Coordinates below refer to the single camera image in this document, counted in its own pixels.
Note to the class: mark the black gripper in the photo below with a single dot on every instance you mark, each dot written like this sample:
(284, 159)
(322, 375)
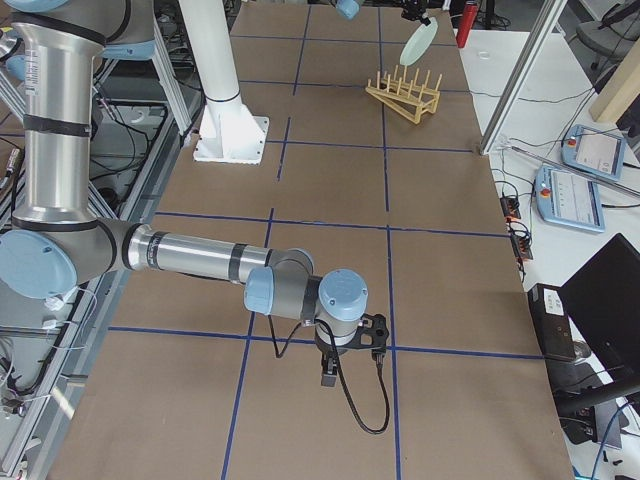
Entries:
(414, 10)
(331, 355)

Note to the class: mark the light green plate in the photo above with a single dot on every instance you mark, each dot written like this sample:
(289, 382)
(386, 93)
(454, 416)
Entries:
(419, 42)

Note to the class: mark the wooden dish rack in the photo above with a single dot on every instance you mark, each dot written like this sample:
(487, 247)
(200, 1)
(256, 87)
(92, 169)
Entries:
(409, 97)

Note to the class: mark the red cylinder bottle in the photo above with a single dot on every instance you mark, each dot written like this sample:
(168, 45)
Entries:
(466, 23)

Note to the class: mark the reacher grabber stick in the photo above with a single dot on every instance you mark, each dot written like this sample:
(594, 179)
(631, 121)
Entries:
(589, 176)

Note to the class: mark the blue teach pendant far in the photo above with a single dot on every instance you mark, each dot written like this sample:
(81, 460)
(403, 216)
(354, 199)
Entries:
(593, 151)

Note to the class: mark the blue teach pendant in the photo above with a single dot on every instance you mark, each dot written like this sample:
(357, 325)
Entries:
(593, 151)
(568, 200)

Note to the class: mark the black computer box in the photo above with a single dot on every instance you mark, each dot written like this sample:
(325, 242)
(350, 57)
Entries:
(552, 326)

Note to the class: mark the blue teach pendant near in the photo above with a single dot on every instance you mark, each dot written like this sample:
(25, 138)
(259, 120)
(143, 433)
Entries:
(568, 200)

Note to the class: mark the black laptop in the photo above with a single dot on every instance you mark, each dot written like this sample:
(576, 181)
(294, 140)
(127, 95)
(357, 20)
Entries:
(602, 300)

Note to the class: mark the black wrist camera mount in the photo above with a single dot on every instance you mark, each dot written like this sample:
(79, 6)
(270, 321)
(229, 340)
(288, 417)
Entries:
(371, 334)

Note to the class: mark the aluminium frame post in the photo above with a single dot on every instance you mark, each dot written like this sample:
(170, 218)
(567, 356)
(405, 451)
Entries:
(543, 26)

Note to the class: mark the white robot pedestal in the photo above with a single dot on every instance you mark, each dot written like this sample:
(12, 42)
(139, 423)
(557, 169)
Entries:
(228, 132)

